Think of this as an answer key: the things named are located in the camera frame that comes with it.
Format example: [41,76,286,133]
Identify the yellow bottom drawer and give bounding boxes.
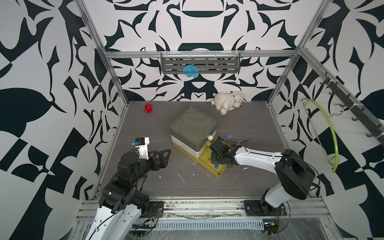
[195,147,227,179]

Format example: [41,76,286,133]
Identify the three-drawer storage box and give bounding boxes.
[170,107,219,160]

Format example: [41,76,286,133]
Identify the keys with blue tag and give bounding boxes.
[225,134,234,140]

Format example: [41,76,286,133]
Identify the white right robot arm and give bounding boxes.
[208,136,316,216]

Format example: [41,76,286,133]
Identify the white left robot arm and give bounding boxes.
[86,149,172,240]

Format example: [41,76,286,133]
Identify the white plush toy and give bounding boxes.
[211,92,244,116]

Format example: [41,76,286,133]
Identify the teal crumpled cloth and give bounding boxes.
[183,65,200,79]

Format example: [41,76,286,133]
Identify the green clothes hanger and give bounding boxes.
[300,98,340,174]

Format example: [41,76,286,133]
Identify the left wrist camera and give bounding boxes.
[133,137,150,160]

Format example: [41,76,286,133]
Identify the red plush toy keychain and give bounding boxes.
[143,104,153,113]

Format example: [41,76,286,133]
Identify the white cable duct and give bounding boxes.
[131,218,265,232]

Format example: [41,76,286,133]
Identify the grey wall shelf rack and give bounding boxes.
[160,52,241,74]

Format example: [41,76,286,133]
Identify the grey wall hook rail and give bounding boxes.
[319,71,384,139]

